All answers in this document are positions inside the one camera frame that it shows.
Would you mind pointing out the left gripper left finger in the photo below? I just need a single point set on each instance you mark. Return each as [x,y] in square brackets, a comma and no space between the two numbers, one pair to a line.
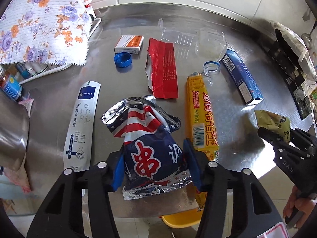
[60,214]

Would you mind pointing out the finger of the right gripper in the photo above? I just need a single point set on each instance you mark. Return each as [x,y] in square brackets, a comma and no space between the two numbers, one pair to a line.
[280,147]
[303,140]

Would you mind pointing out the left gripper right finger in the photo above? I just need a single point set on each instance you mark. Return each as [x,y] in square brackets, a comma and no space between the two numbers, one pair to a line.
[254,214]

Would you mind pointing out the green snack packet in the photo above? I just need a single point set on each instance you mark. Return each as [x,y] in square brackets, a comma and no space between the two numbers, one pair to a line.
[274,122]

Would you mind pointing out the blue toothpaste box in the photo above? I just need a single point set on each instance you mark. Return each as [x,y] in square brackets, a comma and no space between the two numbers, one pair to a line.
[242,78]

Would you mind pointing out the white blue paste tube pouch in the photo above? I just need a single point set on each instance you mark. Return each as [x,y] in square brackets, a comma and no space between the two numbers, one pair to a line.
[78,143]

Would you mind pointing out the yellow biscuit wrapper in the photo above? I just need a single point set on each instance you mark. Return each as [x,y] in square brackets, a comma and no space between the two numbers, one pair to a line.
[201,126]

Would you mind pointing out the navy striped foil snack bag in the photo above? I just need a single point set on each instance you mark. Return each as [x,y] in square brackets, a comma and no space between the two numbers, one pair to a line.
[153,162]

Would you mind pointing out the red foil wrapper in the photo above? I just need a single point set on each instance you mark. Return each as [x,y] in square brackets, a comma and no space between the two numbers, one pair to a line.
[161,69]

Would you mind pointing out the yellow trash bin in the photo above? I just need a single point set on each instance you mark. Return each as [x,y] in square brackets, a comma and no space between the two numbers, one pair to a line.
[183,219]

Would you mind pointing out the person right hand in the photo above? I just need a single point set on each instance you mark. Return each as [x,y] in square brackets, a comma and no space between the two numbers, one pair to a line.
[305,205]

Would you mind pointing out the black stove with cover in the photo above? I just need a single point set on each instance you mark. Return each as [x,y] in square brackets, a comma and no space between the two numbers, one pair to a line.
[293,59]

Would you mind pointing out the hanging metal ladle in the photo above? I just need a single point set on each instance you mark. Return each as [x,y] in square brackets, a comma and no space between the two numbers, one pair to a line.
[307,37]

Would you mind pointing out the clear plastic bottle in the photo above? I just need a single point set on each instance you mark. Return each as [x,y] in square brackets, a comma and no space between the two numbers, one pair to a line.
[212,47]

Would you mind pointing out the blue label bottle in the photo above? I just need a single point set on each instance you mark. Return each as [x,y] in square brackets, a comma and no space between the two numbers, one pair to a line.
[11,86]

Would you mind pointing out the clear plastic blister tray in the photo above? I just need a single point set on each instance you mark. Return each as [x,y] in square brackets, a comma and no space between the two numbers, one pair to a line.
[174,36]

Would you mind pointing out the blue plastic bottle cap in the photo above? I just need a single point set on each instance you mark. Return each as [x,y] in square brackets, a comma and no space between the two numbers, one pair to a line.
[123,59]

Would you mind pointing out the orange white medicine box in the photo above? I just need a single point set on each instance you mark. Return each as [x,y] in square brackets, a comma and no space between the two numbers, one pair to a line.
[129,43]

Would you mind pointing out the floral cloth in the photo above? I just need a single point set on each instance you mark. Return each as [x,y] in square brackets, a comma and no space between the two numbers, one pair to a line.
[45,31]

